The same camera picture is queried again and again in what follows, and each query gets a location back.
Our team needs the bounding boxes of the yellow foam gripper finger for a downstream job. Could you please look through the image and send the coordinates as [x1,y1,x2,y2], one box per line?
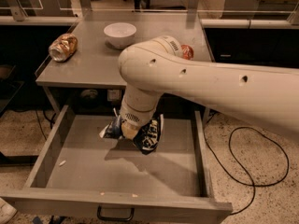
[121,121,140,140]

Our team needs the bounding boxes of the black drawer handle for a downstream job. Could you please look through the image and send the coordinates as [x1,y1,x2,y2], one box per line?
[97,206,135,222]

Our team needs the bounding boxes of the white ceramic bowl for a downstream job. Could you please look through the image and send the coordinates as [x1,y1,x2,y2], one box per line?
[104,22,136,49]

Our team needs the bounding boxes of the grey open drawer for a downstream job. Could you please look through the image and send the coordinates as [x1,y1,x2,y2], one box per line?
[1,106,232,224]

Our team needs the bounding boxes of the blue chip bag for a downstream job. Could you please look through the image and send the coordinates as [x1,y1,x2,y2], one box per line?
[99,108,164,155]

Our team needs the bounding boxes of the crushed orange soda can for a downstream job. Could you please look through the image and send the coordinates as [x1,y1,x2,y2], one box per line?
[181,45,193,60]

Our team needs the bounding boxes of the grey metal counter table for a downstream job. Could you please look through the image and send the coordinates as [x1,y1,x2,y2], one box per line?
[35,9,219,126]

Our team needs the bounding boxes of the white wall outlet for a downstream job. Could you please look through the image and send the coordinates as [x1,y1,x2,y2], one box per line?
[107,90,121,102]

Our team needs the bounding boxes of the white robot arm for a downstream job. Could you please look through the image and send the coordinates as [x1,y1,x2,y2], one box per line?
[119,36,299,142]

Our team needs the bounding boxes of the black floor cable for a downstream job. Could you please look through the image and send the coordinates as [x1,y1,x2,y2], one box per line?
[203,110,291,217]

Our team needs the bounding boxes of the crushed gold soda can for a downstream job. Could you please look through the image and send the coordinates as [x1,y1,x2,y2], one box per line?
[49,33,78,63]

